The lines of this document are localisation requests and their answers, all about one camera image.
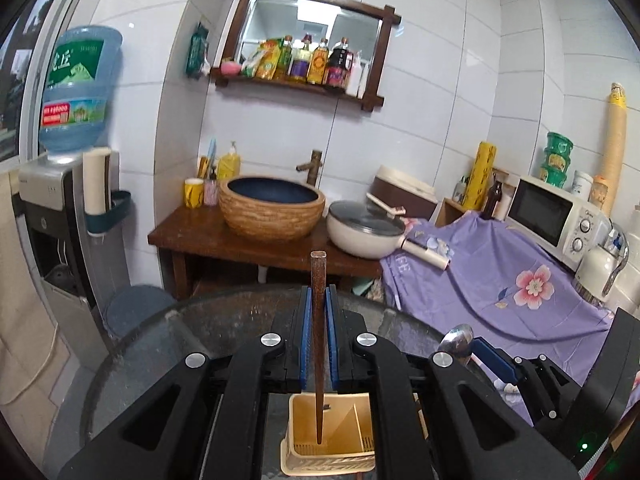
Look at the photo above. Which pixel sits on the white microwave oven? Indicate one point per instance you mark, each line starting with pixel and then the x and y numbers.
pixel 550 215

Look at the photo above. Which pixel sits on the white electric kettle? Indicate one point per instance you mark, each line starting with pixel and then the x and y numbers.
pixel 597 270

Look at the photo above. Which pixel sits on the brown white rice cooker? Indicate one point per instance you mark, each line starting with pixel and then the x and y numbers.
pixel 400 190

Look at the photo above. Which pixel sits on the white plastic bottle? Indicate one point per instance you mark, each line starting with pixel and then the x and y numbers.
pixel 356 77

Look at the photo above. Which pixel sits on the grey round bin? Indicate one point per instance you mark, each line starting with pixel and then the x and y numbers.
pixel 137 310

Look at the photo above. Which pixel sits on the teal cup holder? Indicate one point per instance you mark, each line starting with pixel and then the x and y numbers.
pixel 112 215

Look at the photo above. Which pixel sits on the wooden vanity table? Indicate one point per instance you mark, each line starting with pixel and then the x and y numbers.
pixel 200 242

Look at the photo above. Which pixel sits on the metal spoon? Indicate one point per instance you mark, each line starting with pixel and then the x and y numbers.
pixel 456 341

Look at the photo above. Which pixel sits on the bronze faucet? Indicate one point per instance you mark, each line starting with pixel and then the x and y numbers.
pixel 312 167

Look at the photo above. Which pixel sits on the white water dispenser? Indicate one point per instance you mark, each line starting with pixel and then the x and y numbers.
pixel 55 240

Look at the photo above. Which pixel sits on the green cap oil bottle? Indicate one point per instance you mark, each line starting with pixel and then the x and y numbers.
pixel 283 60

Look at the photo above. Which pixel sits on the stack of paper cups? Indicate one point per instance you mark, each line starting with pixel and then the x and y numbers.
pixel 96 177

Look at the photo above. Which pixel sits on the dark brown wooden chopstick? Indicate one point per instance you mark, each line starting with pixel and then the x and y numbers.
pixel 318 310

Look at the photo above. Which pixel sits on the cream frying pan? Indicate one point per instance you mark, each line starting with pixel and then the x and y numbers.
pixel 365 245

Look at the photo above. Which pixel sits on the wooden framed mirror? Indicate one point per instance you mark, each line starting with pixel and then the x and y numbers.
pixel 310 25

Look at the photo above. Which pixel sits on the blue toothbrush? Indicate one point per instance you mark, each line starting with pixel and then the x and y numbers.
pixel 211 152

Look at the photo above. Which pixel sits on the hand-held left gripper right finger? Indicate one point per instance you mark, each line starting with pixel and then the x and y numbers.
pixel 332 342

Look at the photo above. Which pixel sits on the yellow soap bottle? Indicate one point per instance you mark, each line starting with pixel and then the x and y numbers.
pixel 229 162

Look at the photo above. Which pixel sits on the yellow plastic utensil holder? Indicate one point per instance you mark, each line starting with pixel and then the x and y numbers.
pixel 345 440

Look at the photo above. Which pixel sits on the wooden box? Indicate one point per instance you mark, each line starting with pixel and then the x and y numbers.
pixel 452 212

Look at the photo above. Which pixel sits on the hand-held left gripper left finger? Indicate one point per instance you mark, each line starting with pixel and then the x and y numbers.
pixel 306 340

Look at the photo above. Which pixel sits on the white tub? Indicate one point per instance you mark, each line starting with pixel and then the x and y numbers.
pixel 582 185

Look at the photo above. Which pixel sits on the woven basin sink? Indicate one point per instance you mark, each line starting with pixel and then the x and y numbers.
pixel 272 212

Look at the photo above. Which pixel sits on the yellow label bottle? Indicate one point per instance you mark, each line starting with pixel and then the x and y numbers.
pixel 317 65

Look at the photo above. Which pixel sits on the orange noodle cup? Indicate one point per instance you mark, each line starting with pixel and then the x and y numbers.
pixel 599 191

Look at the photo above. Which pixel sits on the tall beige cup stack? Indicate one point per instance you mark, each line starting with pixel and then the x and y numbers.
pixel 615 145

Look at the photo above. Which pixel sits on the round glass table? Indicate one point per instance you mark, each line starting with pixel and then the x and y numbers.
pixel 165 350

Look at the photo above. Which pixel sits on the yellow green snack packet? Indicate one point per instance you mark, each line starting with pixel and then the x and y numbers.
pixel 262 60

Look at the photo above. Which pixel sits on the cream spatula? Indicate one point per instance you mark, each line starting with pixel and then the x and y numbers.
pixel 382 203

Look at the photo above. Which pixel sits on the green hanging packet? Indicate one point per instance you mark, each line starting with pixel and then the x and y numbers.
pixel 197 52

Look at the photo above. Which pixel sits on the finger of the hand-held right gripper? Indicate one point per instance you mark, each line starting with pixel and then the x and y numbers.
pixel 495 361

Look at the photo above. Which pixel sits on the green noodle cup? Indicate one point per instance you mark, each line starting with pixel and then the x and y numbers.
pixel 559 142
pixel 556 160
pixel 553 176

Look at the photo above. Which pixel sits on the yellow roll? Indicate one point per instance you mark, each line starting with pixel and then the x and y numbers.
pixel 478 175

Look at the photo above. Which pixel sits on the dark soy sauce bottle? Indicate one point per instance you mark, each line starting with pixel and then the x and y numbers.
pixel 337 67

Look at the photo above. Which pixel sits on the pink bowl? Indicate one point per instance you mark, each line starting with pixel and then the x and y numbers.
pixel 231 68

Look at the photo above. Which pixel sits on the purple label bottle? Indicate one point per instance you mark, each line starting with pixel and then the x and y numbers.
pixel 301 62

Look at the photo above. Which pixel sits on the purple floral cloth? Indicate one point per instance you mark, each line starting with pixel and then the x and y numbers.
pixel 480 280

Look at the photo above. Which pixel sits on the yellow cup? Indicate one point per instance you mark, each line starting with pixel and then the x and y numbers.
pixel 193 193

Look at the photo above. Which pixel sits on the blue water jug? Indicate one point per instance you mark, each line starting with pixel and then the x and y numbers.
pixel 80 90

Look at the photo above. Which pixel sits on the pink pump bottle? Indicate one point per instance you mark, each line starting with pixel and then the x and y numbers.
pixel 211 192

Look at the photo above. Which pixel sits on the glass pan lid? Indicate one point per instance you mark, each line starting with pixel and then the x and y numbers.
pixel 362 217

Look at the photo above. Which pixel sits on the brown glass bottle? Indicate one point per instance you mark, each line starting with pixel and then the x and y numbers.
pixel 491 200

